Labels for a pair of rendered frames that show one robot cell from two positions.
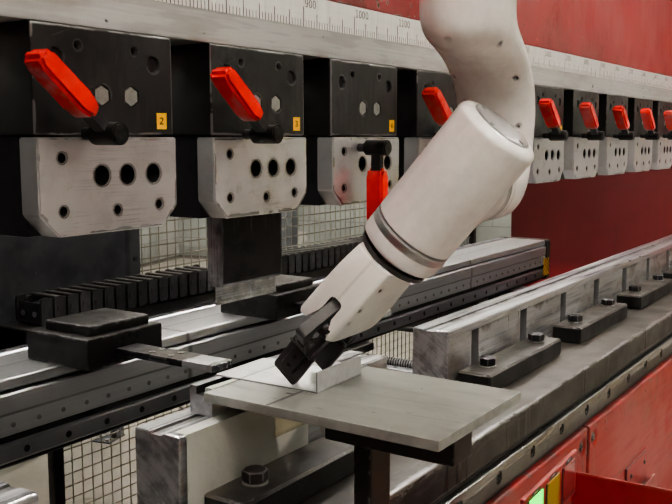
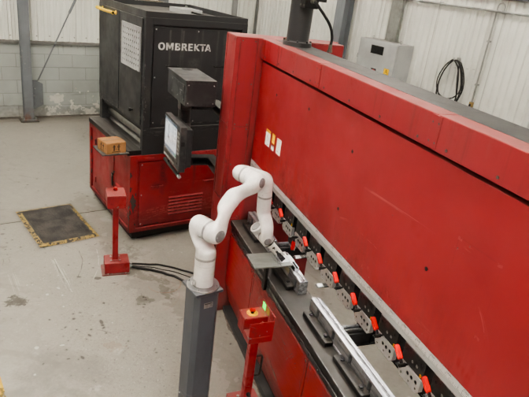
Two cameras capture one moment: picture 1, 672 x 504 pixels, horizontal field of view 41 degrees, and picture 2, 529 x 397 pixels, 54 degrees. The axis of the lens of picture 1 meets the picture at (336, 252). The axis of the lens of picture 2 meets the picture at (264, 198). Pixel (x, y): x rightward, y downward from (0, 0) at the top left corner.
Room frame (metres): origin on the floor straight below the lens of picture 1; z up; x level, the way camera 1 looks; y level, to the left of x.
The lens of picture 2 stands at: (2.48, -2.59, 2.69)
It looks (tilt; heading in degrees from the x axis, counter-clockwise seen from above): 23 degrees down; 124
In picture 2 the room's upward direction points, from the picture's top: 7 degrees clockwise
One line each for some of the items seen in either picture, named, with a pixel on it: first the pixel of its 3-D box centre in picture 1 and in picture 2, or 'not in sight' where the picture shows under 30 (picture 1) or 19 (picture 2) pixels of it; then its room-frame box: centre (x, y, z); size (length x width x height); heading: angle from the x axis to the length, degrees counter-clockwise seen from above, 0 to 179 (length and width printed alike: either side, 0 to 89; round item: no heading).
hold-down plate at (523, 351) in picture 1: (513, 362); (317, 328); (1.43, -0.29, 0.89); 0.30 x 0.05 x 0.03; 146
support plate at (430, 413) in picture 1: (362, 396); (268, 260); (0.88, -0.03, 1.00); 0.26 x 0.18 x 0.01; 56
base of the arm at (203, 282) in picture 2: not in sight; (204, 271); (0.79, -0.57, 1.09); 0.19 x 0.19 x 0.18
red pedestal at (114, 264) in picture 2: not in sight; (115, 230); (-0.95, 0.20, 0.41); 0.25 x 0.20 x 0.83; 56
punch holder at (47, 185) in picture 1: (77, 131); (282, 209); (0.77, 0.22, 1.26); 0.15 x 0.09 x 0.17; 146
